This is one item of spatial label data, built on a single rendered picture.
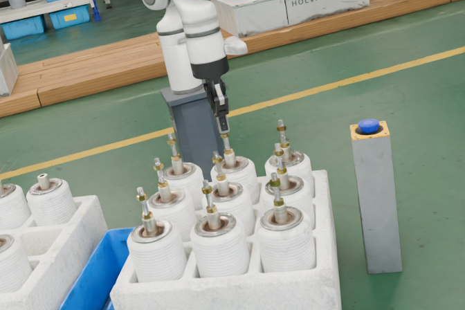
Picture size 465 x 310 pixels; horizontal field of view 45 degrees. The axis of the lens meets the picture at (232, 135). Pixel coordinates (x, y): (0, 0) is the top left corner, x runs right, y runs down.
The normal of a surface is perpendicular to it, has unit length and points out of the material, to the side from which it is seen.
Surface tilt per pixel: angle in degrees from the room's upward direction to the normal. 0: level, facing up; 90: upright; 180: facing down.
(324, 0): 90
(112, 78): 90
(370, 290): 0
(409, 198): 0
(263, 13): 90
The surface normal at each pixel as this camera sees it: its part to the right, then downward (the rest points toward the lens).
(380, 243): -0.12, 0.40
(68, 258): 0.98, -0.12
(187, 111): 0.26, 0.32
